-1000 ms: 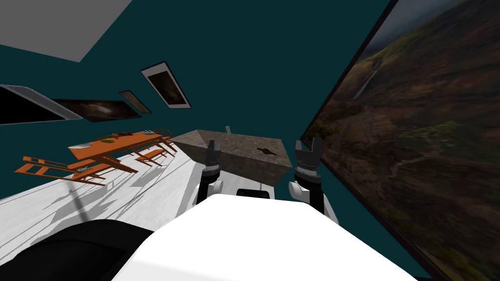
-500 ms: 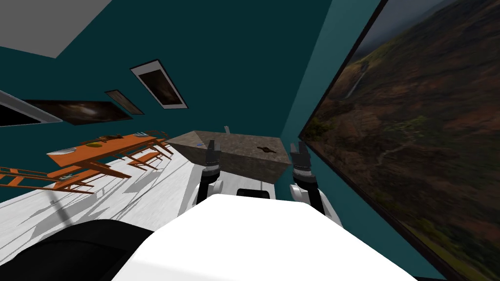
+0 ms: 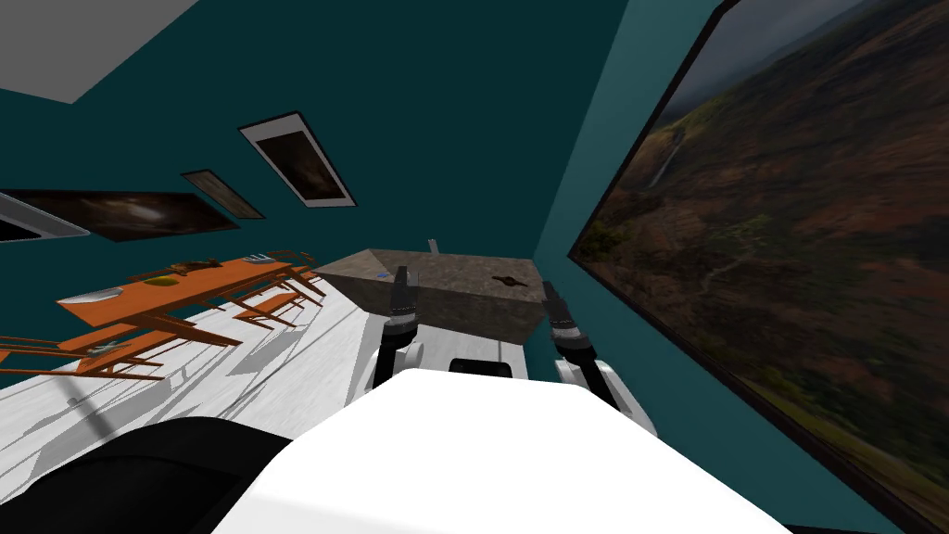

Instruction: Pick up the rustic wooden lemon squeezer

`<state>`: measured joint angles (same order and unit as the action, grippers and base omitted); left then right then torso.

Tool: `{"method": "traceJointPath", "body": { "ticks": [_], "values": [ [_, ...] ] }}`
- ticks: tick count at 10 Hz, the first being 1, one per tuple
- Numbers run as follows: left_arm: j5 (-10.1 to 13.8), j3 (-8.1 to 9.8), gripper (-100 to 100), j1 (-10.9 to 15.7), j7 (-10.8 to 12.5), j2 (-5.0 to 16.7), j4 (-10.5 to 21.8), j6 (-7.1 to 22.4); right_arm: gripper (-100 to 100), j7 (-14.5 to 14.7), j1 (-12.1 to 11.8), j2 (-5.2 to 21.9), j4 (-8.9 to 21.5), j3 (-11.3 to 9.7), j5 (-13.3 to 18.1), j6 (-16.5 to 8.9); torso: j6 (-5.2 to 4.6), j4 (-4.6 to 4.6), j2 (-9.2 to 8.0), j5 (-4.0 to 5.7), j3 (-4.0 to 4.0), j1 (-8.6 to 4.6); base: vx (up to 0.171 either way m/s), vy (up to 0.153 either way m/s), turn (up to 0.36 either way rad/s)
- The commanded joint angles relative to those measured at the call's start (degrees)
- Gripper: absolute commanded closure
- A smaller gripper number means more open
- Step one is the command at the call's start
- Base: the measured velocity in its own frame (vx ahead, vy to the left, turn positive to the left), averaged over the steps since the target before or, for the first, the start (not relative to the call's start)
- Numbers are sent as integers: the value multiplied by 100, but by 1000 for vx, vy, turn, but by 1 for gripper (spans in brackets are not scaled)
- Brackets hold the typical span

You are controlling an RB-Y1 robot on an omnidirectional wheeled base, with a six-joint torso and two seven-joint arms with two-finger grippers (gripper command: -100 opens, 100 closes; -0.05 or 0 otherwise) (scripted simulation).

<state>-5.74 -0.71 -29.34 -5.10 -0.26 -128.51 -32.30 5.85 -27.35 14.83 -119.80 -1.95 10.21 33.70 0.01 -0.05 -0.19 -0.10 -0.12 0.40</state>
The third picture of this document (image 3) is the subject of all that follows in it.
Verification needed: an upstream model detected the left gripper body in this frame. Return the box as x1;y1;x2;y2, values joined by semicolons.
383;296;421;333

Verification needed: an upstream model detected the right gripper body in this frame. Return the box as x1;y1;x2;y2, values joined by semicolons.
549;310;592;350

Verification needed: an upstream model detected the brown stone table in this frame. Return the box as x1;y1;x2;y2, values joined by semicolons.
314;248;550;347

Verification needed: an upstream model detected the orange wooden chair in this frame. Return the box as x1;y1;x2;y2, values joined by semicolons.
232;281;327;332
0;320;171;383

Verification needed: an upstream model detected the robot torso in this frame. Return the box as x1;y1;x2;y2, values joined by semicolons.
210;358;794;534

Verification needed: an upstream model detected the white framed dark picture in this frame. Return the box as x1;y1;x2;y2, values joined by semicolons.
237;110;360;210

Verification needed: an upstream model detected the small brown picture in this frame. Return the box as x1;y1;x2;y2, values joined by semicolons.
181;169;267;222

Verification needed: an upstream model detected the orange wooden dining table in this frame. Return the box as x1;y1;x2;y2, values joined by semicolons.
57;251;327;350

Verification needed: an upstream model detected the large landscape picture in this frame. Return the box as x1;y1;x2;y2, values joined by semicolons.
566;0;949;534

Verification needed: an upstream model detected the wide dark picture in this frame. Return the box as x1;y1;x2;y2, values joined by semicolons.
0;188;242;244

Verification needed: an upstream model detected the grey framed black picture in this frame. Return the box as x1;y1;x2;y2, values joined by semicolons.
0;191;92;246

